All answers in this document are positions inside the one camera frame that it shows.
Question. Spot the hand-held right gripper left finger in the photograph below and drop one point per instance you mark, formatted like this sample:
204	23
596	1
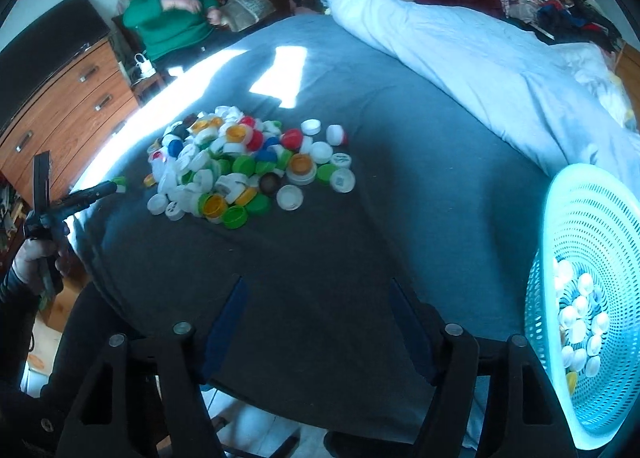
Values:
227	318

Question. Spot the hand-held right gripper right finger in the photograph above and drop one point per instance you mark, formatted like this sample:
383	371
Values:
406	318

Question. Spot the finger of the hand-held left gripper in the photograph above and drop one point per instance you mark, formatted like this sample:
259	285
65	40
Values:
43	182
87	195

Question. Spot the pile of mixed-colour bottle caps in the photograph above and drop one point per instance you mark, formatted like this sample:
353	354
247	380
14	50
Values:
235	167

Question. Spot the heap of white bottle caps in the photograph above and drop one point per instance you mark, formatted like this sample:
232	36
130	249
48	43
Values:
580	323

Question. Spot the light blue perforated basket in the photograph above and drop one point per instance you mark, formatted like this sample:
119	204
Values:
580	218

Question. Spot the person's left forearm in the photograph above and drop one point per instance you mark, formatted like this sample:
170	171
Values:
15	328

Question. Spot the person's left hand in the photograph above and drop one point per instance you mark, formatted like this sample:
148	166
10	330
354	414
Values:
27	260

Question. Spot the wooden dresser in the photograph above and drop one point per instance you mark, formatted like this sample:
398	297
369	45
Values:
65	107

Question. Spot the black television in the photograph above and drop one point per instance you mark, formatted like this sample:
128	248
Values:
45	52

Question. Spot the printed woven bag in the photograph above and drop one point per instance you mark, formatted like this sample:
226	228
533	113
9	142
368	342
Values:
247	7

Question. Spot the light blue duvet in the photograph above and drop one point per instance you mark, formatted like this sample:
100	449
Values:
475	67

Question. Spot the white floral pillow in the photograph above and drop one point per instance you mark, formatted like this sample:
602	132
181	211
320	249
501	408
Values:
600	82

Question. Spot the pile of mixed clothes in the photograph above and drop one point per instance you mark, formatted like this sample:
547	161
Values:
555	2

